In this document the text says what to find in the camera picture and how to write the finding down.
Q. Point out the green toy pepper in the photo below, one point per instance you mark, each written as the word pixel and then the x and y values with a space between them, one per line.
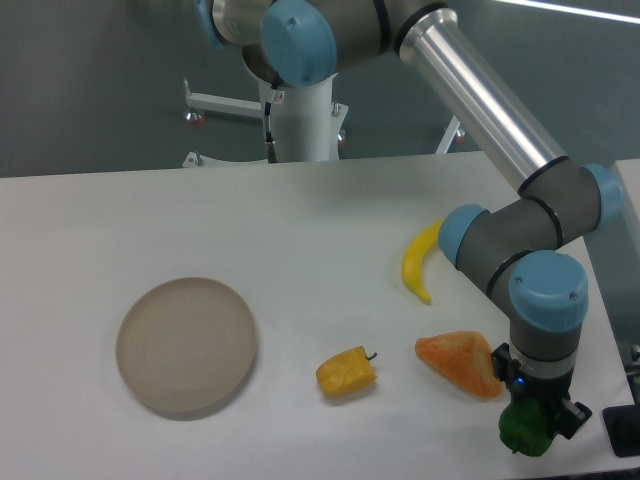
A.
pixel 526 427

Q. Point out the yellow toy banana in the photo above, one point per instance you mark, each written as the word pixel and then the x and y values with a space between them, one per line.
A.
pixel 413 259

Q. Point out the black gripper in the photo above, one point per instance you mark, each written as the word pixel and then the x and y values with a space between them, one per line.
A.
pixel 570 416

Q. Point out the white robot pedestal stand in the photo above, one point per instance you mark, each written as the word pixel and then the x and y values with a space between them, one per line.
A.
pixel 297 124

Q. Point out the black device at table edge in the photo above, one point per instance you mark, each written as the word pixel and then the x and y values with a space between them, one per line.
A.
pixel 622 426

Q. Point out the orange triangular toy bread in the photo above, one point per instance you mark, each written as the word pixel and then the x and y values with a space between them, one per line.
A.
pixel 464 359

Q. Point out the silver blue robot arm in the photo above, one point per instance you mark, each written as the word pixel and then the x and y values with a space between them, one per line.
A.
pixel 296 48

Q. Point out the beige round plate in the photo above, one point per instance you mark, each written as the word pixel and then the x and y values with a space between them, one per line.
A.
pixel 186 347

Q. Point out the yellow toy pepper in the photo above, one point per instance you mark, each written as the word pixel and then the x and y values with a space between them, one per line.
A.
pixel 346 373

